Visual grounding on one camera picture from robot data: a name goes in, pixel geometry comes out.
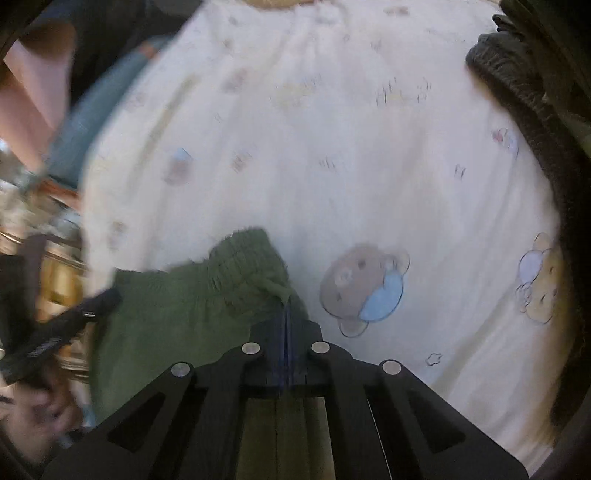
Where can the person's black top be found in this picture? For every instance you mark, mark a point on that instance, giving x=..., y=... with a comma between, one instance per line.
x=106, y=37

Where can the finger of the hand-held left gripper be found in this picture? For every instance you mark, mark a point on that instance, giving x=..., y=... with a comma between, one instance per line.
x=92, y=309
x=16, y=295

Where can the white printed bedsheet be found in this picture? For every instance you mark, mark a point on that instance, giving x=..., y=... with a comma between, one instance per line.
x=323, y=138

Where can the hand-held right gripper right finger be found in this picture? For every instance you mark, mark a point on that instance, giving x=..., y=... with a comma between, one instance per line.
x=295, y=360

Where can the person's pink garment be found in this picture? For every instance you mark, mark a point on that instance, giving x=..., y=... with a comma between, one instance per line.
x=32, y=92

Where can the dark brown chair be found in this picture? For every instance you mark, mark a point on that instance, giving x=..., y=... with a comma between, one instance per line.
x=34, y=249

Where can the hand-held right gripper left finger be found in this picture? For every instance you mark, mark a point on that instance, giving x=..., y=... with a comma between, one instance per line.
x=279, y=355

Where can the person's left hand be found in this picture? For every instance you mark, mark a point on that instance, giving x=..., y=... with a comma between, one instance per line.
x=51, y=406

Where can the olive green pants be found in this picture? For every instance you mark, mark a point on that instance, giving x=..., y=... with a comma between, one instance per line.
x=184, y=300

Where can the blue cloth with orange trim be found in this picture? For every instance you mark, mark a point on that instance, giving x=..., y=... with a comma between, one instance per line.
x=83, y=129

